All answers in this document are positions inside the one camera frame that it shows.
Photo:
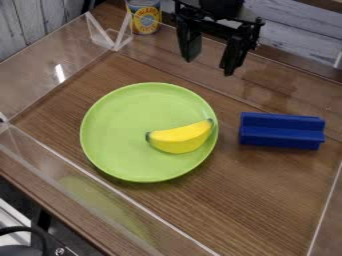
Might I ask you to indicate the clear acrylic front wall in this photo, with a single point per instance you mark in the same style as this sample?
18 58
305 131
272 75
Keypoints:
91 202

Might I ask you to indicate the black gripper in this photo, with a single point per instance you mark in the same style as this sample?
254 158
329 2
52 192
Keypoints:
218 16

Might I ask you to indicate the clear acrylic corner bracket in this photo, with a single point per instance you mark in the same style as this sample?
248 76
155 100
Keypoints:
110 38

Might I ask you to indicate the green round plate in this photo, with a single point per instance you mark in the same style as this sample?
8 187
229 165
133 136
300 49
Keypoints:
123 116

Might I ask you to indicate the yellow toy banana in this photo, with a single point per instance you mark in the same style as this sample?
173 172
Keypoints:
182 139

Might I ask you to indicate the blue block object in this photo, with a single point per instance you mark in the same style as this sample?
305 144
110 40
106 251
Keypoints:
281 130

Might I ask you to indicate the yellow labelled tin can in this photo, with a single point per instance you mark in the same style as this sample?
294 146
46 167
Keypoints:
146 12

